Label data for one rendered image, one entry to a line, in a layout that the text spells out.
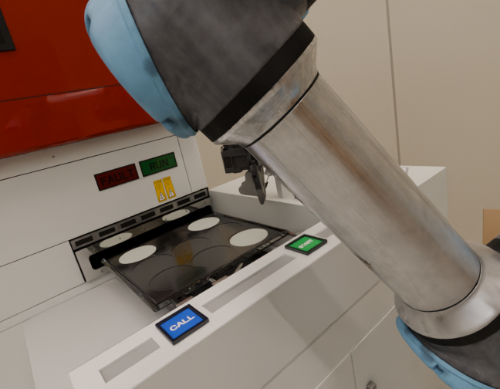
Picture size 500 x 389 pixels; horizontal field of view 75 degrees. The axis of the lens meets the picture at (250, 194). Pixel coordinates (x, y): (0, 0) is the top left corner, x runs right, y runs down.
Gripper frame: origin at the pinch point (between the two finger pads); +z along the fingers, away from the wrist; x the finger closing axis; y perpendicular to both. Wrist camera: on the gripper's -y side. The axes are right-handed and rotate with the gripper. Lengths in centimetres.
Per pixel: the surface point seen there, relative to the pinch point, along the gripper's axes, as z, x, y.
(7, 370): 27, 23, 68
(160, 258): 9.6, 6.8, 28.1
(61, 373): 17, 34, 38
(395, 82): -15, -153, -68
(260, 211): 7.0, -11.0, 3.9
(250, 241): 9.4, 2.9, 5.0
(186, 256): 9.5, 7.4, 20.6
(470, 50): -24, -135, -103
